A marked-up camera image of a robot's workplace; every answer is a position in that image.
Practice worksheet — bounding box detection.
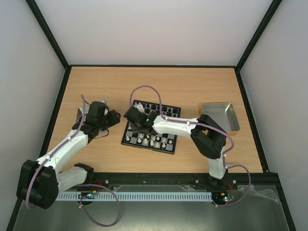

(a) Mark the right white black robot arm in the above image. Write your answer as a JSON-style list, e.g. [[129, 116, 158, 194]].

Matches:
[[124, 106, 227, 189]]

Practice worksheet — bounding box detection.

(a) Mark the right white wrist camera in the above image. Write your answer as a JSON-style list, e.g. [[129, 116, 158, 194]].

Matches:
[[133, 103, 145, 114]]

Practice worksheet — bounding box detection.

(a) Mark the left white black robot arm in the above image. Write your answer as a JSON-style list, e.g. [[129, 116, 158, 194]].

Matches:
[[16, 101, 121, 209]]

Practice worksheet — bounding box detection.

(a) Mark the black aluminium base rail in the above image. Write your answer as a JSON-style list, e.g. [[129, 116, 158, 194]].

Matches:
[[24, 172, 280, 191]]

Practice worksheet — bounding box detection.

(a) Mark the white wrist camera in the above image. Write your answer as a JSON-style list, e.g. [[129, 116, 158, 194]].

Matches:
[[133, 103, 145, 114], [99, 100, 109, 109]]

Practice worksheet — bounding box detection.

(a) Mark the folding magnetic chess board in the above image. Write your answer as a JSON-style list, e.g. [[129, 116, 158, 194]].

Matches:
[[121, 100, 181, 154]]

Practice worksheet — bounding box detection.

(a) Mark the silver embossed metal tin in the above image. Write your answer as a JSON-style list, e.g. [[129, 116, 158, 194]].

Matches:
[[76, 106, 89, 124]]

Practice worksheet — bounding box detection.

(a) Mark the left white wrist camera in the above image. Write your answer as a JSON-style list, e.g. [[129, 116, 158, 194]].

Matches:
[[99, 100, 109, 109]]

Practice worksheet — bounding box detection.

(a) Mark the light blue slotted cable duct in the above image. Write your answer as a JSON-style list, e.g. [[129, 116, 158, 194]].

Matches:
[[56, 192, 212, 202]]

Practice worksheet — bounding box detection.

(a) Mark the gold sided metal tin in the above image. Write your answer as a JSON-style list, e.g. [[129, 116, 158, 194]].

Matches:
[[199, 103, 240, 136]]

